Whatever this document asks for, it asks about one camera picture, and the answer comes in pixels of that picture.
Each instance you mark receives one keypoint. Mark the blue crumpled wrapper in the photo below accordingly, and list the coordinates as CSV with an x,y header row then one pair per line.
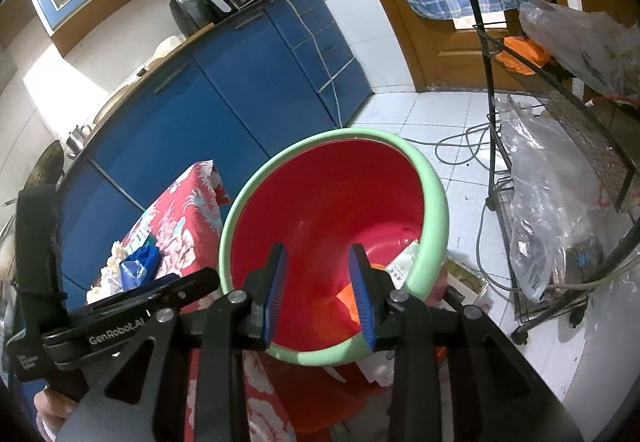
x,y
141,267

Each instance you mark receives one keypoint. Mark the orange wrapper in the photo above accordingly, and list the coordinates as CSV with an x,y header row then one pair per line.
x,y
346,303

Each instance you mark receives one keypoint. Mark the round wooden board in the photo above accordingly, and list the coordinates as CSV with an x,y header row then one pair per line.
x,y
112,103

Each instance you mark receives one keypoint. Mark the orange cloth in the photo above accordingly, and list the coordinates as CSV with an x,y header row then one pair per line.
x,y
520,55

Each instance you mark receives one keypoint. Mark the red floral tablecloth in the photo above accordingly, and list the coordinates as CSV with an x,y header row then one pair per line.
x,y
185,212

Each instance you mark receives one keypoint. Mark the dark wok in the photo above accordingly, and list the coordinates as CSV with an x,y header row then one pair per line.
x,y
45,167

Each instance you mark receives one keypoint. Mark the printed cardboard box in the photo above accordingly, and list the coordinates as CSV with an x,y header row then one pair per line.
x,y
462,288

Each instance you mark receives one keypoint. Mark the red bucket with green rim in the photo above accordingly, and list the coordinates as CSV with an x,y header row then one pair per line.
x,y
325,202

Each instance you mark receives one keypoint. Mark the large clear plastic bag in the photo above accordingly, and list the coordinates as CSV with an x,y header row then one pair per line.
x,y
540,182

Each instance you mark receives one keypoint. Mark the person's left hand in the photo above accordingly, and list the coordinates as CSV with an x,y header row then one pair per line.
x,y
55,414

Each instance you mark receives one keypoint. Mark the clear crumpled plastic bag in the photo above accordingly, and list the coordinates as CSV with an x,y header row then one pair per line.
x,y
575,38

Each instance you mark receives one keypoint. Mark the white tissue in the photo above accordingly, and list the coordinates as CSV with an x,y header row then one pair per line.
x,y
100,291

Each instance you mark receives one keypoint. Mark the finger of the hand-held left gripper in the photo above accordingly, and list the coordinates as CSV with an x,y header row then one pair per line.
x,y
192,283

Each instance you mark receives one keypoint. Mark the wooden door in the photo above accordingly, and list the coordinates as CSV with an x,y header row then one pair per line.
x,y
440,50

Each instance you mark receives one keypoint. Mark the black metal mesh rack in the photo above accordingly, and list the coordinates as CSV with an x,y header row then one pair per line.
x,y
592,122

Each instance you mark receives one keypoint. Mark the white printed packet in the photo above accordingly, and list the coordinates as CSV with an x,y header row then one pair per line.
x,y
402,267

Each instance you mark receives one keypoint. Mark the steel cup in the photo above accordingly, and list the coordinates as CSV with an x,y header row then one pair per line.
x,y
77,140

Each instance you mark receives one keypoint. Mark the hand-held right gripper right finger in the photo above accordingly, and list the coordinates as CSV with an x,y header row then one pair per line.
x,y
362,299

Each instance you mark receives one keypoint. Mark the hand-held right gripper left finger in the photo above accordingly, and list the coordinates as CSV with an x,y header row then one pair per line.
x,y
277,294

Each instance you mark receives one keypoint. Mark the white bowl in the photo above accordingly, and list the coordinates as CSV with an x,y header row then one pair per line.
x,y
167,48

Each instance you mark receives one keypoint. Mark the black air fryer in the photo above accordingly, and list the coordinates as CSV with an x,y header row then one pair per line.
x,y
195,12

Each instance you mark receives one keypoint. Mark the blue kitchen base cabinet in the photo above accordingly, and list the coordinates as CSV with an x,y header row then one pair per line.
x,y
200,87

